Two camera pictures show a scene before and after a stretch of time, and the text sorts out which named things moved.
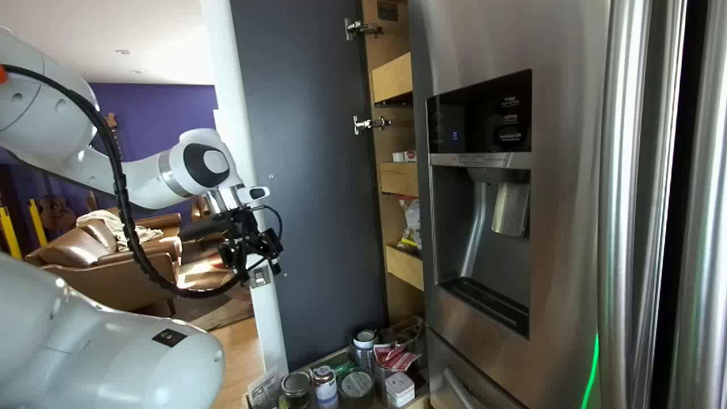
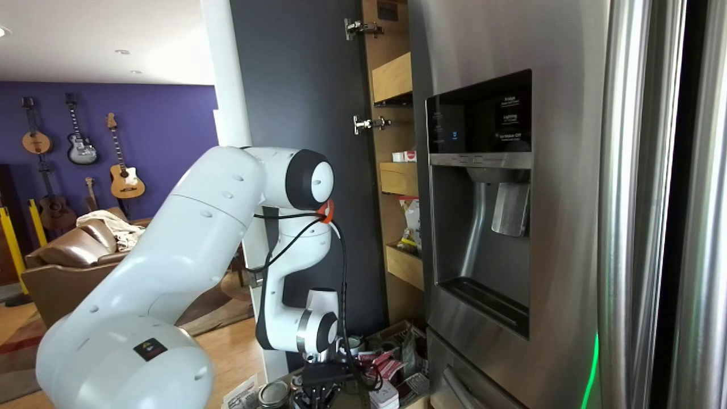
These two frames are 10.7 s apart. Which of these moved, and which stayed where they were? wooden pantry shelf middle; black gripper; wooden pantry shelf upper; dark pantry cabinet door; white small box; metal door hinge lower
Moved: white small box; black gripper
Stayed: dark pantry cabinet door; wooden pantry shelf upper; wooden pantry shelf middle; metal door hinge lower
